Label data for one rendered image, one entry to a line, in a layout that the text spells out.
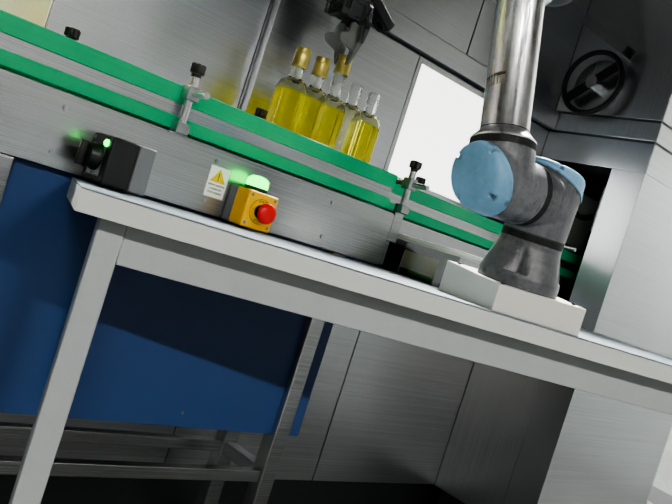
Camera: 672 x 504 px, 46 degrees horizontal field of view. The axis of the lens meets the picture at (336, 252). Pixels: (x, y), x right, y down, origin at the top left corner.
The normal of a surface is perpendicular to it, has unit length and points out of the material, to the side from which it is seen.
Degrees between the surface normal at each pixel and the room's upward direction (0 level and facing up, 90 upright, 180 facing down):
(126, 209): 90
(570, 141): 90
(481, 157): 100
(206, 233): 90
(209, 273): 90
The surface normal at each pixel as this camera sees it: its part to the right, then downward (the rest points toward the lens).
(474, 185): -0.78, -0.06
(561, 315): 0.36, 0.13
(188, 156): 0.62, 0.22
